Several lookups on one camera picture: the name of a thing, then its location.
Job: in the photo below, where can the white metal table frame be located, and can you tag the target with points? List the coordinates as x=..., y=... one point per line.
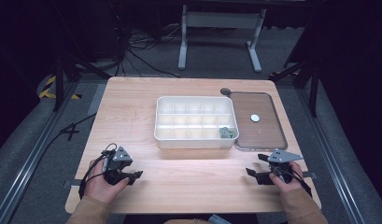
x=221, y=19

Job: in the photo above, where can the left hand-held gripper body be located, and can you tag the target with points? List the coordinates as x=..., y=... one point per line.
x=120, y=157

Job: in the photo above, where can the small white round disc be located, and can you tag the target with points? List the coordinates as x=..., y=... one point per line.
x=255, y=118

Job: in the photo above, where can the white divided storage box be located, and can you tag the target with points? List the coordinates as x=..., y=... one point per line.
x=195, y=141

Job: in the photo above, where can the person's left hand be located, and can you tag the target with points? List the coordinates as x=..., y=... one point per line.
x=100, y=188

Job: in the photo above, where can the black metal stand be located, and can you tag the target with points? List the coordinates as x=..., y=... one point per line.
x=59, y=81
x=313, y=90

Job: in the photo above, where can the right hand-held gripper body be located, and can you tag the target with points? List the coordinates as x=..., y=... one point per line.
x=280, y=157

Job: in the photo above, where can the grey tape strip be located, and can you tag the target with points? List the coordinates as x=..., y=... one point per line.
x=310, y=174
x=72, y=183

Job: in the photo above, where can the clear plastic box lid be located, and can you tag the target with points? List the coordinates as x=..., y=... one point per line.
x=257, y=104

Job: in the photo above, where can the pale green sock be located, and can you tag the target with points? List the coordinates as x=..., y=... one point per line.
x=226, y=132

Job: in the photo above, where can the grey round table grommet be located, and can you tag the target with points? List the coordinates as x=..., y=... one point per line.
x=225, y=91

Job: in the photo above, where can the person's right hand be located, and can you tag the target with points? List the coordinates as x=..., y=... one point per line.
x=291, y=185

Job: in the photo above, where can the aluminium floor rail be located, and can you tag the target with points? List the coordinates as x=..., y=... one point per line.
x=30, y=161
x=332, y=155

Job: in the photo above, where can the yellow black hazard tape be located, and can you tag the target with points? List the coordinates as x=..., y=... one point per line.
x=48, y=91

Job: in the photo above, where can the black tape floor mark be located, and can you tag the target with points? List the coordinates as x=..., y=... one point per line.
x=70, y=130

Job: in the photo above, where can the pale blue cloth piece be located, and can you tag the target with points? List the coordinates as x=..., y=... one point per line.
x=216, y=219

